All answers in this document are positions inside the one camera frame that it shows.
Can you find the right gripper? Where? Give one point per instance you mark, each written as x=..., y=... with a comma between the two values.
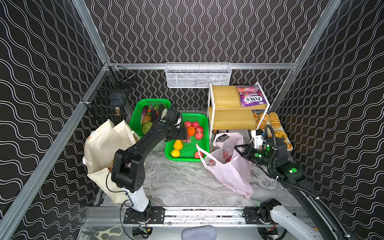
x=247, y=153

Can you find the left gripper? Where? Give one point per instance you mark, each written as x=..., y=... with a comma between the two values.
x=182, y=133

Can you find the yellow pear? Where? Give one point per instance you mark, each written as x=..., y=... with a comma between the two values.
x=178, y=145

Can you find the pink plastic grocery bag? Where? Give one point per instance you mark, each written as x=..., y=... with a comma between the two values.
x=227, y=165

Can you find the green plastic basket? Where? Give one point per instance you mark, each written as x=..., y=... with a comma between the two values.
x=189, y=149
x=153, y=110

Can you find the cream canvas tote bag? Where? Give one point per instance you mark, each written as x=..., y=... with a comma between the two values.
x=100, y=149

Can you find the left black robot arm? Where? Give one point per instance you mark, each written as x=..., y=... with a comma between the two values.
x=128, y=171

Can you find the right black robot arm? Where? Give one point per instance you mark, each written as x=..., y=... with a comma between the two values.
x=268, y=150

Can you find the orange tangerine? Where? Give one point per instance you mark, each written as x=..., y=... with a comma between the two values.
x=191, y=131

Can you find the yellow lemon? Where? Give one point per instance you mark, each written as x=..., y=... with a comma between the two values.
x=175, y=153

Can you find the green cabbage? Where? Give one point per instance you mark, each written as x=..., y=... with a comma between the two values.
x=146, y=127

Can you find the red apple front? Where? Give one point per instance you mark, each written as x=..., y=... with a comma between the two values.
x=198, y=155

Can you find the purple eggplant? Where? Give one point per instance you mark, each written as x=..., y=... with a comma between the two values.
x=144, y=113

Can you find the white wooden two-tier shelf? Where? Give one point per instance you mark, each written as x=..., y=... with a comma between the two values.
x=226, y=113

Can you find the tray of bread rolls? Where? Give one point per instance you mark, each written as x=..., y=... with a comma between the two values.
x=272, y=119

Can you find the purple Fox's berries candy bag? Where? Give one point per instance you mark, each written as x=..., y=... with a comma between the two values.
x=250, y=96

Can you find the grey padded cushion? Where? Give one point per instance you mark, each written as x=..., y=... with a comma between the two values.
x=200, y=233

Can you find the white wire wall basket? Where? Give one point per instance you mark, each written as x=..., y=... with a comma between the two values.
x=197, y=75

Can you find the black wire wall rack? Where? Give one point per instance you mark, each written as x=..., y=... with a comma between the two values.
x=111, y=98

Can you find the white-handled scissors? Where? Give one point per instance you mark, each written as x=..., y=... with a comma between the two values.
x=111, y=232

